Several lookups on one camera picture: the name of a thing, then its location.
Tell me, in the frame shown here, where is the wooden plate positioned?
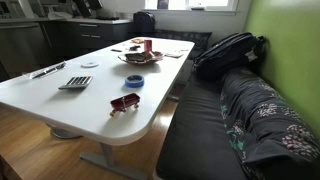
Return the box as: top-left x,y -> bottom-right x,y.
117,50 -> 165,66

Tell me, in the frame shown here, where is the blue tape roll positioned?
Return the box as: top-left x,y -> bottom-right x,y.
124,74 -> 146,89

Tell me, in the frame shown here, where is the white paper card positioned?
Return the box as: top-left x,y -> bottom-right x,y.
164,51 -> 185,60

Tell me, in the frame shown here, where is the red toy wagon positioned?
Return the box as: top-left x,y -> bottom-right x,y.
109,92 -> 142,118

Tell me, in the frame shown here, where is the red can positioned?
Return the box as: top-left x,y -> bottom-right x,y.
144,39 -> 154,54

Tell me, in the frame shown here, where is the orange flat object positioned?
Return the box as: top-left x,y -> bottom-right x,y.
130,37 -> 146,45

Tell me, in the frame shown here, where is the dark sofa seat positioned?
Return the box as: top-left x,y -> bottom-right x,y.
155,68 -> 249,180

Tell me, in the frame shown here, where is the navy blue backpack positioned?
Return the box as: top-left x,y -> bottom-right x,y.
132,11 -> 157,35

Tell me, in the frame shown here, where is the white round disc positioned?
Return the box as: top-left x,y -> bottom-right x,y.
80,61 -> 101,69

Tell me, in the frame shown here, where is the black backpack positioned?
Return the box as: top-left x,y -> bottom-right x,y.
192,31 -> 268,81

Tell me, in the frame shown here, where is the grey calculator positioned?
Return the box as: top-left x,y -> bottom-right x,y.
57,75 -> 94,91

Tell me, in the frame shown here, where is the grey table leg foot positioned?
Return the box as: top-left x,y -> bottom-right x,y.
78,142 -> 148,180

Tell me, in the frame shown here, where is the dark drawer cabinet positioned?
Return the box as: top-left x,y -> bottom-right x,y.
39,18 -> 135,58

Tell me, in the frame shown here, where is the dark floral blanket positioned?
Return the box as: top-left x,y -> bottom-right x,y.
219,67 -> 320,180

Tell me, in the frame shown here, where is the black monitor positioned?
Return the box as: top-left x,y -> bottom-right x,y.
72,0 -> 103,18

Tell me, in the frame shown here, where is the pen in clear case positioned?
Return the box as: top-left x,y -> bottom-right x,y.
22,61 -> 67,81

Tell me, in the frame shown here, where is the stainless steel dishwasher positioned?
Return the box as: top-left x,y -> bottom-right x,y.
0,22 -> 45,79

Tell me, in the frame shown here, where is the white countertop appliance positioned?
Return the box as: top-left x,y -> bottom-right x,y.
0,0 -> 35,20

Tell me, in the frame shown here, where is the white window frame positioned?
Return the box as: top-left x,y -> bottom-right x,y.
144,0 -> 240,16

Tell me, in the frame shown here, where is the round grey pedestal base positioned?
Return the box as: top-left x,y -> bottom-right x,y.
49,127 -> 83,140

